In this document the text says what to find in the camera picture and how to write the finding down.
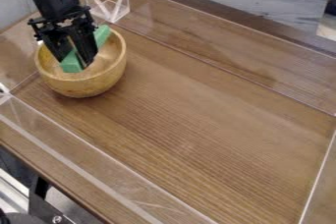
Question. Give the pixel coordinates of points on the green rectangular block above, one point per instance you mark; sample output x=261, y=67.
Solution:
x=73, y=64

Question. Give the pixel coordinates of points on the clear acrylic tray wall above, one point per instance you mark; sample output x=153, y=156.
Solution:
x=215, y=134

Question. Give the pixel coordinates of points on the clear acrylic triangular bracket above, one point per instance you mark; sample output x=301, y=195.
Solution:
x=109, y=10

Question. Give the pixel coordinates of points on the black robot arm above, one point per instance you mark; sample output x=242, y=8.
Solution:
x=61, y=3

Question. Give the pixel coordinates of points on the black table leg bracket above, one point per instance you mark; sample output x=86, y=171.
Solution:
x=41, y=208

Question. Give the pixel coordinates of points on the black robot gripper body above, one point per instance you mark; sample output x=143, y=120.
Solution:
x=59, y=22

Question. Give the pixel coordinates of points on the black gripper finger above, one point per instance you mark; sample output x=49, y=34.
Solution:
x=58, y=44
x=82, y=33

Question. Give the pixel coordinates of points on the brown wooden bowl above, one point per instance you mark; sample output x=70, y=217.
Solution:
x=94, y=80

